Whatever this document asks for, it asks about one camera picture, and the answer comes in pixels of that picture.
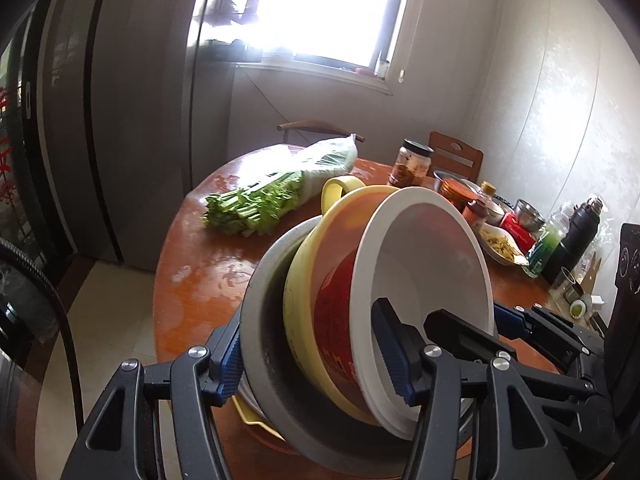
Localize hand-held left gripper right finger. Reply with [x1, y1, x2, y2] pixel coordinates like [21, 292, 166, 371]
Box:
[371, 297, 608, 480]

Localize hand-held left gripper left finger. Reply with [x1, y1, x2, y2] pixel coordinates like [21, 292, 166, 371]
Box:
[60, 312, 246, 480]

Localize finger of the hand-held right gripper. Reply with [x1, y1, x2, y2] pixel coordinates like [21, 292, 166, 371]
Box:
[492, 301, 608, 376]
[424, 309, 601, 401]

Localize yellow shell-shaped plate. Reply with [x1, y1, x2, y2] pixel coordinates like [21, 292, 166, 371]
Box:
[231, 392, 291, 436]

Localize large steel bowl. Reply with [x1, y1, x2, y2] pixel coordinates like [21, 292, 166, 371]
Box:
[239, 215, 481, 466]

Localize red and white bowl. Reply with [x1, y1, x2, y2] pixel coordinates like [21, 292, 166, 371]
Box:
[312, 186, 497, 443]

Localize yellow bowl with handles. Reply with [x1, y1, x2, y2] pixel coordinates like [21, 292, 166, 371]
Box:
[283, 175, 401, 421]

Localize clear plastic cup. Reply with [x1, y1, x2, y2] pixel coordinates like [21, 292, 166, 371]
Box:
[550, 266, 576, 291]

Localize white plate of food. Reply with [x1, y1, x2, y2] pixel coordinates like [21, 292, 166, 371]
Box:
[477, 224, 531, 267]

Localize plastic bottle of green liquid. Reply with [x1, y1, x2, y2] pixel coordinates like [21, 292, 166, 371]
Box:
[522, 205, 573, 279]

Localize red cardboard box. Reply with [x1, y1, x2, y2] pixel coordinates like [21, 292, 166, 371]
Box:
[500, 212, 537, 248]

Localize black thermos flask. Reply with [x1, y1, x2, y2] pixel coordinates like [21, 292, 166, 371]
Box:
[542, 196, 604, 285]

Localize small steel bowl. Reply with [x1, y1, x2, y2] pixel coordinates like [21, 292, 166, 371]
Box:
[514, 199, 547, 233]

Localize white patterned bowl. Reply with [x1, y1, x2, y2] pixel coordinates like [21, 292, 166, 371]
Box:
[487, 195, 513, 226]

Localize orange sauce bottle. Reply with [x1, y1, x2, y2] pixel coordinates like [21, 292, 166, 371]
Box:
[461, 182, 496, 228]

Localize red chili sauce jar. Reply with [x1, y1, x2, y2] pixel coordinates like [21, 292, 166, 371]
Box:
[434, 171, 478, 211]

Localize celery in plastic bag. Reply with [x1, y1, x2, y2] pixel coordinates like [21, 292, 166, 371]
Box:
[202, 133, 360, 237]

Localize pickle jar with black lid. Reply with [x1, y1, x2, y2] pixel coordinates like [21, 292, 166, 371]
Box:
[387, 138, 434, 188]

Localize wooden chair with carved back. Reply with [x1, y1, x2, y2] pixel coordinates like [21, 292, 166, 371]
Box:
[428, 131, 485, 186]

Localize grey refrigerator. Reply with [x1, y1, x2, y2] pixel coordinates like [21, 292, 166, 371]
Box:
[20, 0, 236, 273]

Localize red paper decoration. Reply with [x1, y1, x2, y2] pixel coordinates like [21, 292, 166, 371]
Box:
[0, 87, 21, 206]

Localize metal storage rack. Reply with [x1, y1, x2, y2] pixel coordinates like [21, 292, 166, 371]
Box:
[192, 0, 261, 63]

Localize bright window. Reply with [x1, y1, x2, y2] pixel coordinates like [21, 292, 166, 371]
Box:
[200, 0, 416, 96]

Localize black curved hose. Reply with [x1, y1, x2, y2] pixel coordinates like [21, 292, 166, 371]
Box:
[0, 237, 86, 428]

